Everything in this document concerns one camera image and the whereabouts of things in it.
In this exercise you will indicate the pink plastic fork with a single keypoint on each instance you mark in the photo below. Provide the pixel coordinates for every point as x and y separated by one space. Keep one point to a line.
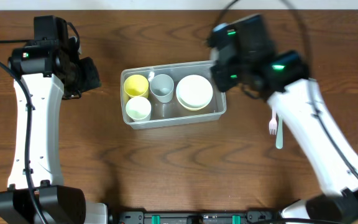
273 123

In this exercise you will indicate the grey plastic cup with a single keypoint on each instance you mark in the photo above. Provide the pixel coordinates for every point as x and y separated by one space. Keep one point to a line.
162 87

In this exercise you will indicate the white plastic bowl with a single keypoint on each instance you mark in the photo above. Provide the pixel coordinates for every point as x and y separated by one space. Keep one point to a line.
194 90

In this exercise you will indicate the clear plastic container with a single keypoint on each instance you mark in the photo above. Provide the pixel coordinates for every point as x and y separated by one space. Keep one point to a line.
173 113

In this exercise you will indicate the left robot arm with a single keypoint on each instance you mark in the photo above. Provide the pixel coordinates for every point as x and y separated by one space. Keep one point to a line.
44 76

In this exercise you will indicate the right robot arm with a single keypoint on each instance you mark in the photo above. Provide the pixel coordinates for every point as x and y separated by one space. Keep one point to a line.
283 82

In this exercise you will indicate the yellow plastic cup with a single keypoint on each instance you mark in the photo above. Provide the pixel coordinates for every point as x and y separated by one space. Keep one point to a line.
136 85

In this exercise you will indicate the yellow plastic bowl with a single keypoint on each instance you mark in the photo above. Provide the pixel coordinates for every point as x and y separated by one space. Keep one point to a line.
192 108

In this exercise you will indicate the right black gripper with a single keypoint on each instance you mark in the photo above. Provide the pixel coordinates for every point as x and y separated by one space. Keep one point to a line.
224 71

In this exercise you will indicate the white plastic cup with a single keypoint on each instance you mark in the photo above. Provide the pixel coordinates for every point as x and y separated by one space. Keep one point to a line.
139 109

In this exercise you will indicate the green plastic spoon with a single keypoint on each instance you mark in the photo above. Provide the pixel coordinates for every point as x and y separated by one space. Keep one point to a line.
279 136

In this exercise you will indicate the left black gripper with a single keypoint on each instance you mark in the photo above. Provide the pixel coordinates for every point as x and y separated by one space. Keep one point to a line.
94 81

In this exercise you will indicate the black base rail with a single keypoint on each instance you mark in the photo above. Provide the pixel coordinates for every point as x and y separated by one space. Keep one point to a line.
140 217

